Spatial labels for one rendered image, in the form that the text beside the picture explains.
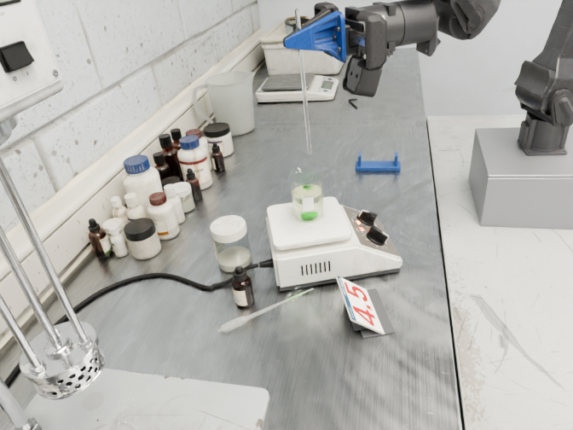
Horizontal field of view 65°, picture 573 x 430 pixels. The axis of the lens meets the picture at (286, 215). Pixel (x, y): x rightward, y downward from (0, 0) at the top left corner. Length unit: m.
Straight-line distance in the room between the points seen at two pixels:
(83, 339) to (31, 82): 0.24
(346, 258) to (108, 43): 0.69
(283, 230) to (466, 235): 0.33
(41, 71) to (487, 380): 0.55
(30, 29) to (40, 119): 0.58
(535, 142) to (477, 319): 0.35
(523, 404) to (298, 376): 0.26
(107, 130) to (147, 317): 0.47
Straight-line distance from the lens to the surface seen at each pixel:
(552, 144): 0.90
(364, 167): 1.03
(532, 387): 0.63
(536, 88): 0.83
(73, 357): 0.47
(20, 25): 0.33
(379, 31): 0.57
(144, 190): 0.92
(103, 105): 1.05
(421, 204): 0.92
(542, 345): 0.68
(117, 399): 0.64
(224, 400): 0.59
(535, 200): 0.86
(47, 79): 0.34
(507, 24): 2.14
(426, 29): 0.67
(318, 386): 0.60
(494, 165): 0.85
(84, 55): 1.02
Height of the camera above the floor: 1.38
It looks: 32 degrees down
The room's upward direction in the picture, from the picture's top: 6 degrees counter-clockwise
